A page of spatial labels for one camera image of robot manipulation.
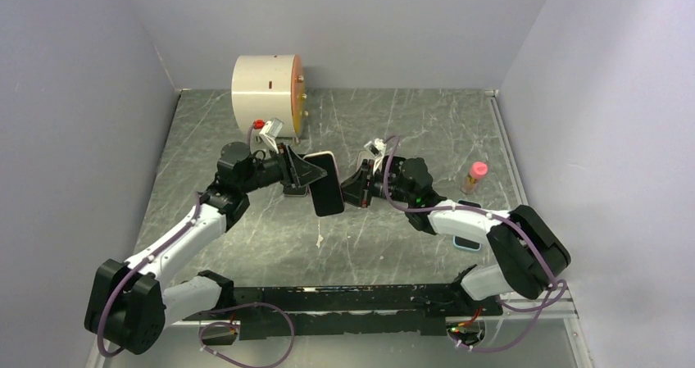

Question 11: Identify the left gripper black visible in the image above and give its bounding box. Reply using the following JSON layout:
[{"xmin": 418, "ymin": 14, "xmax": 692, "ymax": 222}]
[{"xmin": 239, "ymin": 143, "xmax": 327, "ymax": 193}]

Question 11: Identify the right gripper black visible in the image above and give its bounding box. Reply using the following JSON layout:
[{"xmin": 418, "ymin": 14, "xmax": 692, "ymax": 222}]
[{"xmin": 329, "ymin": 160, "xmax": 415, "ymax": 209}]

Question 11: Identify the phone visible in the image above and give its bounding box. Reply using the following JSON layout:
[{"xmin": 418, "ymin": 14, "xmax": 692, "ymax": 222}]
[
  {"xmin": 303, "ymin": 151, "xmax": 345, "ymax": 217},
  {"xmin": 452, "ymin": 236, "xmax": 481, "ymax": 252},
  {"xmin": 283, "ymin": 187, "xmax": 308, "ymax": 198}
]

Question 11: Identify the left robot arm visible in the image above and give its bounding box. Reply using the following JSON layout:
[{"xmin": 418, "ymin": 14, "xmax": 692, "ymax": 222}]
[{"xmin": 84, "ymin": 142, "xmax": 329, "ymax": 357}]

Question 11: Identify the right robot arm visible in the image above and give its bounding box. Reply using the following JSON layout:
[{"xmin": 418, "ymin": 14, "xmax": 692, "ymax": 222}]
[{"xmin": 341, "ymin": 157, "xmax": 571, "ymax": 315}]

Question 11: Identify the phone in blue case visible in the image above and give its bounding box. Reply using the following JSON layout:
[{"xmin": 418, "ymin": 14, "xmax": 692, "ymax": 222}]
[{"xmin": 452, "ymin": 236, "xmax": 481, "ymax": 252}]

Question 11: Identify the white cylindrical drum device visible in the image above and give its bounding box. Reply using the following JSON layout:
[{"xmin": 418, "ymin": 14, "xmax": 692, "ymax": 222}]
[{"xmin": 230, "ymin": 54, "xmax": 307, "ymax": 143}]

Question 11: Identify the pink capped small bottle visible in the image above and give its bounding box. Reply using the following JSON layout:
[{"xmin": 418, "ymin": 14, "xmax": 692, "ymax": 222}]
[{"xmin": 461, "ymin": 161, "xmax": 488, "ymax": 194}]

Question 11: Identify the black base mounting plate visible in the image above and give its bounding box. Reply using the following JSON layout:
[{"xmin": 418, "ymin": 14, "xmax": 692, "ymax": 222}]
[{"xmin": 187, "ymin": 283, "xmax": 503, "ymax": 340}]

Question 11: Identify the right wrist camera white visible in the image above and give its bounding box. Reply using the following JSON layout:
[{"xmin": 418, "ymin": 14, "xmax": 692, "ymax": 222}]
[{"xmin": 364, "ymin": 139, "xmax": 388, "ymax": 163}]

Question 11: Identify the aluminium frame rail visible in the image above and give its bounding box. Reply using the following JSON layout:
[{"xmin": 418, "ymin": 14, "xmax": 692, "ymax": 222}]
[{"xmin": 87, "ymin": 293, "xmax": 592, "ymax": 367}]

